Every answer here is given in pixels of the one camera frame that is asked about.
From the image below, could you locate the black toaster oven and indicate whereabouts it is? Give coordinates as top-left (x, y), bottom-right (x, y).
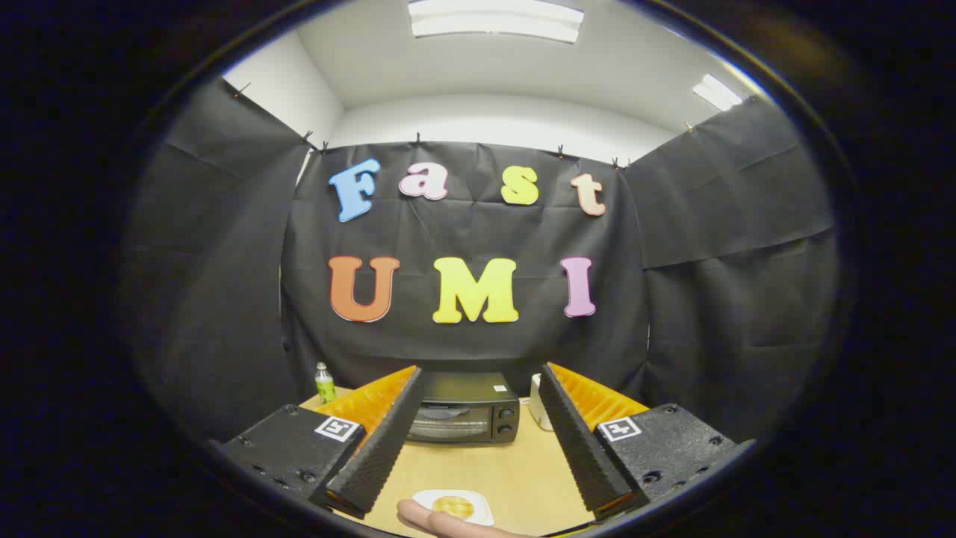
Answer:
top-left (407, 371), bottom-right (521, 446)

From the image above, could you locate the large ceiling light panel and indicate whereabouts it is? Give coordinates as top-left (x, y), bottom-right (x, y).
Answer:
top-left (408, 0), bottom-right (585, 44)

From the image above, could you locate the golden bread bun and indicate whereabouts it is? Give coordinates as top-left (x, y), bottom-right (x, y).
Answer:
top-left (432, 495), bottom-right (476, 520)

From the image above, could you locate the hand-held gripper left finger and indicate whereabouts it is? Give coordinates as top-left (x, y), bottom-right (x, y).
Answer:
top-left (211, 365), bottom-right (423, 520)

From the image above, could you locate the white plate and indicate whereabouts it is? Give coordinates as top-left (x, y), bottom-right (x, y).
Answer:
top-left (412, 489), bottom-right (494, 527)

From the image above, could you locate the small ceiling light panel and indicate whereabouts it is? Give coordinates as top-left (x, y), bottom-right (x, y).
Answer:
top-left (692, 73), bottom-right (744, 113)

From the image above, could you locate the green label drink bottle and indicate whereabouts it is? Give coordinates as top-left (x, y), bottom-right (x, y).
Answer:
top-left (314, 362), bottom-right (338, 405)

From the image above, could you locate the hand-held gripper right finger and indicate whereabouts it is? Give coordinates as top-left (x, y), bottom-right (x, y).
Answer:
top-left (538, 362), bottom-right (757, 522)

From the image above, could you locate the white pop-up toaster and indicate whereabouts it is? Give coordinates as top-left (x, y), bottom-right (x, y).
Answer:
top-left (529, 374), bottom-right (555, 432)

